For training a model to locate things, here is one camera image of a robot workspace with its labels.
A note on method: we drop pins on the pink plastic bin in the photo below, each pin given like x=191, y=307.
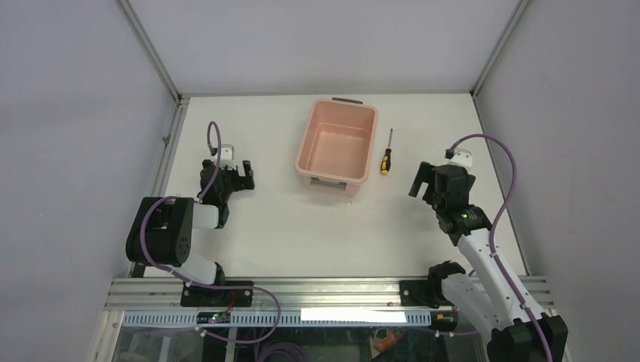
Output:
x=337, y=145

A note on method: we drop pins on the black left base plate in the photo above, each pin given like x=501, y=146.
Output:
x=194, y=296

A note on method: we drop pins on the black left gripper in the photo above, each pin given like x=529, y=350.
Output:
x=241, y=182

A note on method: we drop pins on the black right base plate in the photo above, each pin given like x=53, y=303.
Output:
x=420, y=293

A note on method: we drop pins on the white slotted cable duct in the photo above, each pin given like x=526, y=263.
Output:
x=306, y=317

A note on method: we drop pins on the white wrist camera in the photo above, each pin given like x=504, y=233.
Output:
x=459, y=157
x=224, y=157

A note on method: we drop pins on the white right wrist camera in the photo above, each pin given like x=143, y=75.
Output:
x=459, y=157

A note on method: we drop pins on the aluminium front rail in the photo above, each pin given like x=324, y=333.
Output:
x=163, y=294

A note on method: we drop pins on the yellow black screwdriver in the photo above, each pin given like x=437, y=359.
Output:
x=385, y=164

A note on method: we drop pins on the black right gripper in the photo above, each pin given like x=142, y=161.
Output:
x=426, y=174

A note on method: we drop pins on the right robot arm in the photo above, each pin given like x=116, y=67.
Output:
x=511, y=322

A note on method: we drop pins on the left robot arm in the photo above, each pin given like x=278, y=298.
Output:
x=161, y=233

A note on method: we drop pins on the orange object under table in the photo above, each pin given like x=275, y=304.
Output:
x=384, y=338

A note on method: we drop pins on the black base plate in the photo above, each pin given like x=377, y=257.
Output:
x=420, y=293
x=194, y=296

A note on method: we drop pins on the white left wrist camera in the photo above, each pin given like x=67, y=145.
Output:
x=224, y=157

